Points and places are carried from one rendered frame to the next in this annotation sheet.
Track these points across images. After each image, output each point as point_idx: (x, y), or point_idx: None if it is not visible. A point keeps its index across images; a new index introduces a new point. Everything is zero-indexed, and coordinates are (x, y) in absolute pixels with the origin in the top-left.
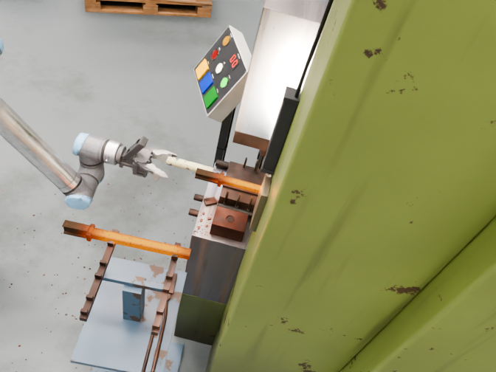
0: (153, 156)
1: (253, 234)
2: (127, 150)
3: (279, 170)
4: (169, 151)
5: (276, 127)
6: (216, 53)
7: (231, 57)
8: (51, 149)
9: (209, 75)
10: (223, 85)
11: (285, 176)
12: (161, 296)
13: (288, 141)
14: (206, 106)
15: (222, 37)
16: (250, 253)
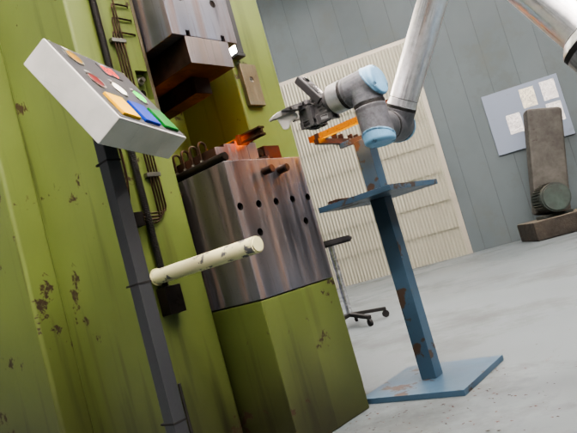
0: (294, 113)
1: (261, 119)
2: (321, 95)
3: (248, 34)
4: (275, 114)
5: (233, 16)
6: (95, 76)
7: (103, 70)
8: (402, 51)
9: (133, 102)
10: (143, 99)
11: (259, 15)
12: (345, 138)
13: (239, 15)
14: (177, 128)
15: (65, 56)
16: (275, 110)
